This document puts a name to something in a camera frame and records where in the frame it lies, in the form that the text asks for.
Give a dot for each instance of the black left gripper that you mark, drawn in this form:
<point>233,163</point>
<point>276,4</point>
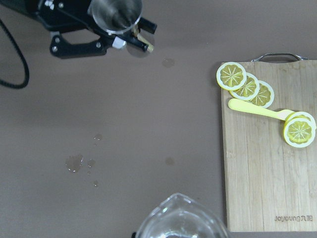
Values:
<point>66,16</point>

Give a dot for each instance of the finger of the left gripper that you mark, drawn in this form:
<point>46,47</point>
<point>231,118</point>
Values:
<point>147,25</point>

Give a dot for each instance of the steel jigger measuring cup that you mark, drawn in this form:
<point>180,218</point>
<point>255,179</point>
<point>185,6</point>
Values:
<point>120,18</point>

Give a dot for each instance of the small clear glass cup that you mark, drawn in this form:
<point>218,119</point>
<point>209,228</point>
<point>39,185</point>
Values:
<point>180,216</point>

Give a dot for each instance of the lemon slice top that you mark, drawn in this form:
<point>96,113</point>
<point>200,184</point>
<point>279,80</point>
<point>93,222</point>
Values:
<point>231,76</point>

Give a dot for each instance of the yellow plastic knife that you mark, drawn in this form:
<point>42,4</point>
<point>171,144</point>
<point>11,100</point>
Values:
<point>243,106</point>

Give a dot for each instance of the lemon slice front large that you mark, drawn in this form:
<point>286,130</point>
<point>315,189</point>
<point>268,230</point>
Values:
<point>299,129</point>

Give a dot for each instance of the bamboo cutting board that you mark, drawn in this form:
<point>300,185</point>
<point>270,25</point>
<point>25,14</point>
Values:
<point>270,185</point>

